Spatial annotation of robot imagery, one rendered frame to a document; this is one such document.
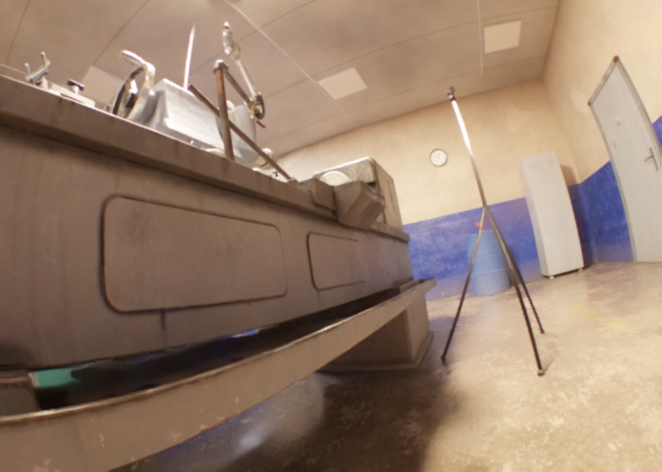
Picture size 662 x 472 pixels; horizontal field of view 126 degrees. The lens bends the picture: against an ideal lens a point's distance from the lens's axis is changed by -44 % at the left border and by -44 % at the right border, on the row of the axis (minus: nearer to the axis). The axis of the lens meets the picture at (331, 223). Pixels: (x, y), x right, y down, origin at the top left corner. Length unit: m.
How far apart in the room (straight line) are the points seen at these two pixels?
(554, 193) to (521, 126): 1.45
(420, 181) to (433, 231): 0.89
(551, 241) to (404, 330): 3.43
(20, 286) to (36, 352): 0.08
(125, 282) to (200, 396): 0.21
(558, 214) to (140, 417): 4.83
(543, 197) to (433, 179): 1.92
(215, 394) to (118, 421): 0.12
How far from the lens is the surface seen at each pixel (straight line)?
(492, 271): 4.38
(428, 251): 5.14
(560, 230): 4.83
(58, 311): 0.44
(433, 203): 5.22
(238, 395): 0.39
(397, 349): 1.75
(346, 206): 1.02
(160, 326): 0.51
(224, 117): 0.75
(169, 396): 0.32
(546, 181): 4.89
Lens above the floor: 0.55
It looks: 11 degrees up
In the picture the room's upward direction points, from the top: 8 degrees counter-clockwise
